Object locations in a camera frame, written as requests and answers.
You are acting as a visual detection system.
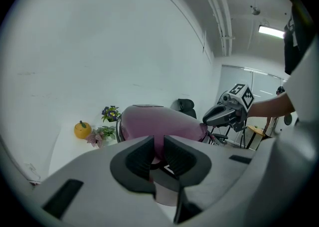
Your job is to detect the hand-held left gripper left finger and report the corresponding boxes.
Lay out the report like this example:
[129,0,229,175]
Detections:
[32,135,175,227]

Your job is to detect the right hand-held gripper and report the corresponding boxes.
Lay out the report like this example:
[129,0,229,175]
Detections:
[202,83,256,132]

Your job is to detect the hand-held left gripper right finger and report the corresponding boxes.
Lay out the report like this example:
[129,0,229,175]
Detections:
[163,135,255,224]

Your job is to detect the purple rice cooker lid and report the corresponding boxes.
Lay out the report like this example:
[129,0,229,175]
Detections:
[116,104,209,169]

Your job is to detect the person's right forearm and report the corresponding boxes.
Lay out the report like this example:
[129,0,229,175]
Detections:
[249,92,296,118]

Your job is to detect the black mesh office chair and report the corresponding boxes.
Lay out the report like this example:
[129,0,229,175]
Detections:
[170,98,229,146]

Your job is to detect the glass partition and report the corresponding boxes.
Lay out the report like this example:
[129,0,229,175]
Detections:
[221,64,290,144]

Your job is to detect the white table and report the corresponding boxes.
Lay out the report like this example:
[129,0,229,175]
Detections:
[47,121,120,182]

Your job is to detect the yellow wooden table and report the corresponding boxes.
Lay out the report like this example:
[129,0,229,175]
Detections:
[247,125,267,150]

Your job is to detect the pink green leafy plant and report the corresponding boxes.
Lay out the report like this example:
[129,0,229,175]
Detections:
[86,125,117,149]

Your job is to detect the yellow orange fruit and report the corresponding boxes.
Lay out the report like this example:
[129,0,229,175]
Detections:
[73,120,92,140]

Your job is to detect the purple flower potted plant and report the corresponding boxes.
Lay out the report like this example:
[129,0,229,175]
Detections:
[101,105,122,123]

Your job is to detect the ceiling light tube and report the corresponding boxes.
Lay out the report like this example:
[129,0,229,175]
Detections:
[258,24,285,39]

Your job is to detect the white ceiling pipes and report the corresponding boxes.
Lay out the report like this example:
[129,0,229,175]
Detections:
[191,0,236,57]

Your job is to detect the person's torso black shirt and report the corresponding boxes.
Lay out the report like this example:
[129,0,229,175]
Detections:
[283,0,316,76]

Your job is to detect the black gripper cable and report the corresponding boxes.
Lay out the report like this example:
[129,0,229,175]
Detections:
[239,118,250,149]

